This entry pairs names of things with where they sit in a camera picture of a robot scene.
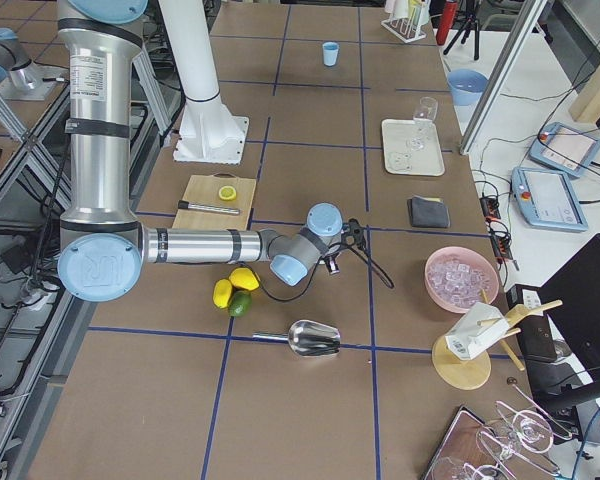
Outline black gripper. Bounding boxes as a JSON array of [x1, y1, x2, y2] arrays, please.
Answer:
[[322, 247, 340, 275]]

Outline light blue plastic cup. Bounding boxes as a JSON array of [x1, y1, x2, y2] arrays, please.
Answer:
[[322, 41, 340, 67]]

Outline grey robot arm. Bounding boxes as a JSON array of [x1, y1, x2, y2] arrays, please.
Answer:
[[0, 27, 67, 101], [58, 1, 343, 302]]

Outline steel ice scoop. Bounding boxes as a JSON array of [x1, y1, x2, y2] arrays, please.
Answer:
[[252, 319, 341, 357]]

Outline pink bowl of ice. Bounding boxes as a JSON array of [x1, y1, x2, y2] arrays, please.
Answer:
[[424, 246, 499, 313]]

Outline blue bowl with fork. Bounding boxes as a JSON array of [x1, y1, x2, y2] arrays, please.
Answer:
[[447, 69, 489, 107]]

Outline yellow lemon front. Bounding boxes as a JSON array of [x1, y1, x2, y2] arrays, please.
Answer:
[[228, 267, 260, 291]]

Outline yellow lemon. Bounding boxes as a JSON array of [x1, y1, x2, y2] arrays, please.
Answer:
[[212, 278, 233, 309], [228, 267, 260, 291]]

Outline green avocado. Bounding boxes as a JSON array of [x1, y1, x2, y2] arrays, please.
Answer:
[[227, 290, 252, 318]]

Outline grey yellow folded cloth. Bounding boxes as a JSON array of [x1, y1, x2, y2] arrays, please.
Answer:
[[407, 196, 450, 228]]

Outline yellow lemon back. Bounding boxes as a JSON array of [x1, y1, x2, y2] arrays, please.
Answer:
[[212, 278, 233, 309]]

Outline half lemon slice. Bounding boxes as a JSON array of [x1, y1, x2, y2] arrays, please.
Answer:
[[218, 185, 238, 202]]

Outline cream bear tray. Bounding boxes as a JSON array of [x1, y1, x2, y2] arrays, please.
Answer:
[[381, 119, 445, 177]]

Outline wooden cutting board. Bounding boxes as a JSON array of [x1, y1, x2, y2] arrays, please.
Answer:
[[172, 175, 256, 230]]

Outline white paper carton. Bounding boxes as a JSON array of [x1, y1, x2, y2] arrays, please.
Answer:
[[444, 302, 509, 361]]

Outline round wooden stand base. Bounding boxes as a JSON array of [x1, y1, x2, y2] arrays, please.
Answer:
[[432, 300, 563, 390]]

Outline clear wine glass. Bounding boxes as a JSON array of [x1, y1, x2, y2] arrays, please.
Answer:
[[407, 96, 438, 152]]

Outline near teach pendant tablet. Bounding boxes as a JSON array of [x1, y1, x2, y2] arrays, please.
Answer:
[[511, 167, 588, 232]]

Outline teach pendant tablet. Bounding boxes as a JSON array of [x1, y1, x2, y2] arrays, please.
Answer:
[[529, 122, 600, 178], [511, 167, 588, 232]]

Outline black monitor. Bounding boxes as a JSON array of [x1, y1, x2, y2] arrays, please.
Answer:
[[531, 233, 600, 413]]

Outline glasses on tray corner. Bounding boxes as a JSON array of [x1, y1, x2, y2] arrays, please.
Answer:
[[421, 377, 573, 479]]

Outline far teach pendant tablet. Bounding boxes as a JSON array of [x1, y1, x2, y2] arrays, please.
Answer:
[[529, 122, 600, 178]]

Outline red cylinder bottle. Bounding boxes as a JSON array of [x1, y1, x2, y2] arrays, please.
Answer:
[[436, 0, 458, 46]]

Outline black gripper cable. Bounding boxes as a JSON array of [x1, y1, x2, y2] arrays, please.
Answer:
[[257, 217, 395, 303]]

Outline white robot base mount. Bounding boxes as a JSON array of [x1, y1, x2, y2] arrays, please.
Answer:
[[159, 0, 249, 165]]

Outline white wire cup rack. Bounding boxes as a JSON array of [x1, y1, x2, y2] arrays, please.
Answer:
[[381, 0, 430, 43]]

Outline aluminium frame post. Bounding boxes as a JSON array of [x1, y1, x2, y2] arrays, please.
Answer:
[[459, 0, 547, 155]]

